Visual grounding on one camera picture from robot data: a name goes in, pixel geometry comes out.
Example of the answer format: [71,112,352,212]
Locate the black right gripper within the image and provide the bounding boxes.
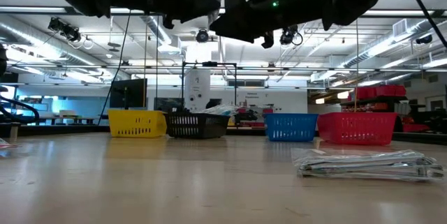
[208,0,332,49]

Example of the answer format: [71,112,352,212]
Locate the white toothbrush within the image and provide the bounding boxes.
[202,103,242,114]

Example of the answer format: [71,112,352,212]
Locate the white column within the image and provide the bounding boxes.
[184,68,212,114]

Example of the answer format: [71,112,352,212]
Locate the black plastic basket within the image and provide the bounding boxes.
[163,112,231,140]

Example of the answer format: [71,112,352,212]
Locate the blue plastic basket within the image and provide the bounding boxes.
[263,112,319,143]

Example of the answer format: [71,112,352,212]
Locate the black monitor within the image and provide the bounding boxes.
[109,78,148,110]

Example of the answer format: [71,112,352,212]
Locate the yellow plastic basket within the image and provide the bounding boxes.
[107,108,168,139]

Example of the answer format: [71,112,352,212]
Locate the black ceiling spotlights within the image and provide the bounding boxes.
[47,17,82,43]

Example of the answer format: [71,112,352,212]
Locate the red plastic basket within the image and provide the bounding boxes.
[316,112,399,147]

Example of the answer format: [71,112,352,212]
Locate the shelf with red bins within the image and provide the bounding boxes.
[340,84,408,113]

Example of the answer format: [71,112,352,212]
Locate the nail clipper in clear bag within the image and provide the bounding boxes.
[291,147,445,183]

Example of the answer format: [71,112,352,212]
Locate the grey red toothpaste tube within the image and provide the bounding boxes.
[0,137,20,150]

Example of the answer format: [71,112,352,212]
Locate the round black ceiling camera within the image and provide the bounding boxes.
[195,28,210,43]

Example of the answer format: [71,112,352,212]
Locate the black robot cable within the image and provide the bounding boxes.
[397,0,447,49]

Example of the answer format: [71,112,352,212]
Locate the black table frame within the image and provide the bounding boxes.
[0,122,447,147]

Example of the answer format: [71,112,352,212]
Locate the black curved hose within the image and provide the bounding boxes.
[0,94,41,126]

